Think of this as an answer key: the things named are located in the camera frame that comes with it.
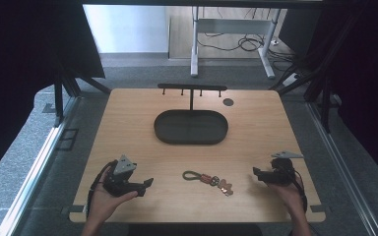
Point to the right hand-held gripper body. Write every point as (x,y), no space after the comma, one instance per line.
(280,170)

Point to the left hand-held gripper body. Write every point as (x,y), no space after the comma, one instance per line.
(123,167)

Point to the black key rack with tray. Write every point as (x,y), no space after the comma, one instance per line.
(190,126)

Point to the person's right hand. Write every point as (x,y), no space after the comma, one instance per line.
(287,195)

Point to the person's left hand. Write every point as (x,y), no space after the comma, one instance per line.
(106,201)

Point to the person's dark clothing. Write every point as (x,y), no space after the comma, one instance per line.
(193,230)

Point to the black round table grommet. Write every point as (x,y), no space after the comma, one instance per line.
(228,102)

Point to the black metal stand legs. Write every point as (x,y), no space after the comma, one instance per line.
(58,98)
(325,98)

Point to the white power strip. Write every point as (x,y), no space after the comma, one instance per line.
(290,79)

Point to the aluminium rail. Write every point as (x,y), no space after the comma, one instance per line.
(341,173)
(29,183)

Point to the white metal desk frame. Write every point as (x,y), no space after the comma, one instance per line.
(195,42)

